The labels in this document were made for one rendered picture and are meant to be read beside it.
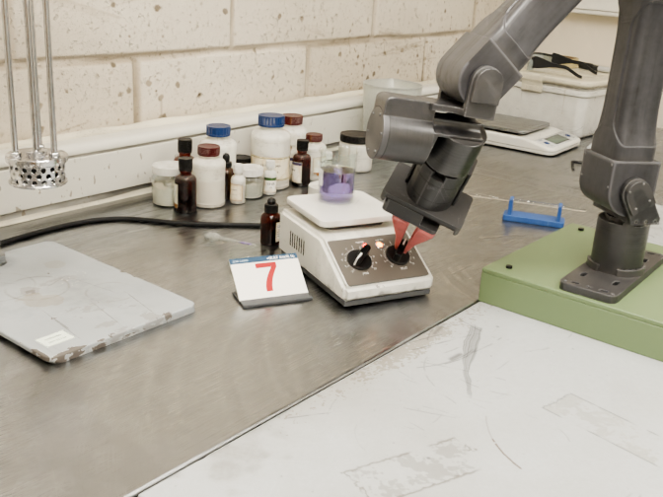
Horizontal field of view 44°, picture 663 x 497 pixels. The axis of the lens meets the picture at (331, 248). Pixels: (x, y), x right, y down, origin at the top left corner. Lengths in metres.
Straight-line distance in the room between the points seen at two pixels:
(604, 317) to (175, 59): 0.87
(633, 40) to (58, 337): 0.70
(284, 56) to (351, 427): 1.06
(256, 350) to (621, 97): 0.50
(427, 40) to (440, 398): 1.41
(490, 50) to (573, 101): 1.25
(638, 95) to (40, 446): 0.73
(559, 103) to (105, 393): 1.58
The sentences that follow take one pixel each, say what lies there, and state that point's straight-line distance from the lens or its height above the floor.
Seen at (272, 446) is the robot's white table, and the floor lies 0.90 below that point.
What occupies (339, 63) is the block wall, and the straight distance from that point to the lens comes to 1.85.
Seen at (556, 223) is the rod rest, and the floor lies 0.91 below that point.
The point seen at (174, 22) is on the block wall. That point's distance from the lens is 1.50.
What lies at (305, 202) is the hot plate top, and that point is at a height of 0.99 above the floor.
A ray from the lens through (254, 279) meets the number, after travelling 1.03.
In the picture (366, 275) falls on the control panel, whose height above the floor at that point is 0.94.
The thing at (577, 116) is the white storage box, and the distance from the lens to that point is 2.15.
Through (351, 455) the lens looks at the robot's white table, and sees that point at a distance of 0.74.
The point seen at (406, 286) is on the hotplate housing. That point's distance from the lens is 1.04.
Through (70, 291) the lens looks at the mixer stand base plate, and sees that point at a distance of 1.03.
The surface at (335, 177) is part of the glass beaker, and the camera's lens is 1.10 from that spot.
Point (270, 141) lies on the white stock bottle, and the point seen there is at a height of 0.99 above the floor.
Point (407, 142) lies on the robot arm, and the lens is 0.89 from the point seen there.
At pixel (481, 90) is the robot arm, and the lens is 0.89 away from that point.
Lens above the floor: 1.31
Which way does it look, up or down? 20 degrees down
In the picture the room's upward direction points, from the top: 4 degrees clockwise
